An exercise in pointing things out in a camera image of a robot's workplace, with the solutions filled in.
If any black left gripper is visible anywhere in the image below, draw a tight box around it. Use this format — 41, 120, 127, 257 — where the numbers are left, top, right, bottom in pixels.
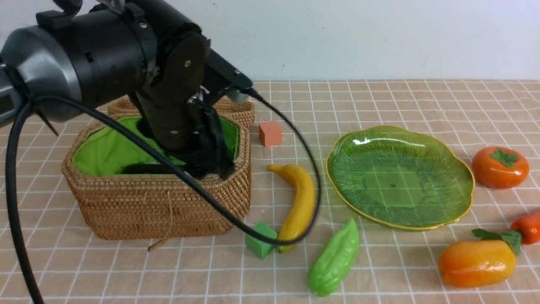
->
132, 32, 235, 179

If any yellow toy banana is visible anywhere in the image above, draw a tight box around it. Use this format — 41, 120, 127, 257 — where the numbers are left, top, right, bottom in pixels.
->
267, 164, 316, 241

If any green toy bitter gourd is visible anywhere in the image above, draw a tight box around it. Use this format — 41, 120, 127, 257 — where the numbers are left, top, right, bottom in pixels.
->
308, 219, 359, 298

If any orange toy persimmon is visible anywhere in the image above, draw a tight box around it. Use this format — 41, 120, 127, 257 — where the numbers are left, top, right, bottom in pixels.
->
471, 146, 530, 189

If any orange yellow toy mango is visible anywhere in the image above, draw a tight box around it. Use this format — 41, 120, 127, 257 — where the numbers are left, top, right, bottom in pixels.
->
438, 240, 516, 288

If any orange toy carrot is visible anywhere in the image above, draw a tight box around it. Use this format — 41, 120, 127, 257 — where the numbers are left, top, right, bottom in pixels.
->
471, 212, 540, 255

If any purple toy eggplant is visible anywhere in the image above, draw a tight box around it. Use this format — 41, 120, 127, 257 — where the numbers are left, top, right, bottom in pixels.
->
120, 163, 184, 175

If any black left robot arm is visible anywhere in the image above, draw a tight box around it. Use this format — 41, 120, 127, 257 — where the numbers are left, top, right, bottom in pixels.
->
1, 0, 235, 179

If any woven wicker basket lid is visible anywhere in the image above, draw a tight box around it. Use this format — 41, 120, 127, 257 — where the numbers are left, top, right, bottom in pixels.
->
107, 96, 255, 128

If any woven wicker basket green lining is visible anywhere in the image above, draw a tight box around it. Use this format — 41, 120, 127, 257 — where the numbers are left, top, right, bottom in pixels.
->
62, 113, 252, 240

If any orange foam cube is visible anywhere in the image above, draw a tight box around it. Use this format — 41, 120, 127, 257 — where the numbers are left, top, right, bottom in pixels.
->
258, 121, 282, 147

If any green foam cube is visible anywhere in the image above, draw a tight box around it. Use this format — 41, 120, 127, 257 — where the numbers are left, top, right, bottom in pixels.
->
245, 222, 278, 259

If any green glass leaf plate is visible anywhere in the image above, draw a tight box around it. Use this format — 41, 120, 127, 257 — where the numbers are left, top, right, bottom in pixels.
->
325, 125, 475, 231

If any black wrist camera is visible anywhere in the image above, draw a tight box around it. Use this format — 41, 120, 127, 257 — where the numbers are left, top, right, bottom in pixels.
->
202, 49, 253, 105

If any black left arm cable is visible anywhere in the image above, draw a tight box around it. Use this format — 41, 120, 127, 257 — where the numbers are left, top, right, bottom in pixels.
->
5, 87, 322, 304

